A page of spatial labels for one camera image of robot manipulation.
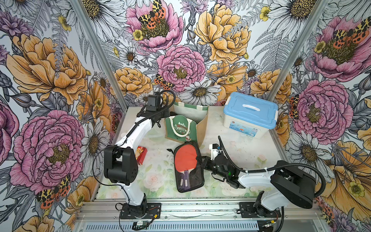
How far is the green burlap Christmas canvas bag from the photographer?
854 millimetres

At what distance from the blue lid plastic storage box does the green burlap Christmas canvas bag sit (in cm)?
18

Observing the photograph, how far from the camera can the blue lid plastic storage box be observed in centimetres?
93
